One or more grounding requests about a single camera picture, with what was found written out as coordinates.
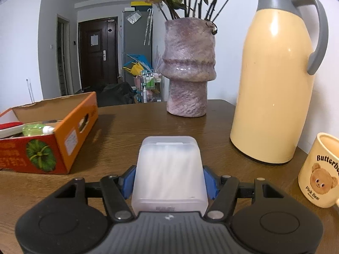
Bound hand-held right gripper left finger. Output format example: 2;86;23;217
55;165;137;222

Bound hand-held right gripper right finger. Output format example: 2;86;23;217
203;165;285;222

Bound translucent white plastic box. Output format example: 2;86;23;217
131;135;209;216

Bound orange cardboard box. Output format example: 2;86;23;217
0;91;99;175

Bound black bag on floor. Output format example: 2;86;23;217
96;82;136;108

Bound metal storage cart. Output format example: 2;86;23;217
140;70;163;103

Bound green bottle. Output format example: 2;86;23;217
22;123;55;137

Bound cream bear cup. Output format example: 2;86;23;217
298;132;339;208

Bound cream thermos jug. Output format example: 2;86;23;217
229;0;329;165

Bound pink textured vase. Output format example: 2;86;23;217
159;18;218;118

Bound dark brown door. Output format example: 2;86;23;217
77;16;119;92

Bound white mop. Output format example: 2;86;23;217
26;78;35;103

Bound grey refrigerator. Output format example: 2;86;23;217
121;9;153;86

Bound white hanging umbrellas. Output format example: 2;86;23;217
143;8;154;46

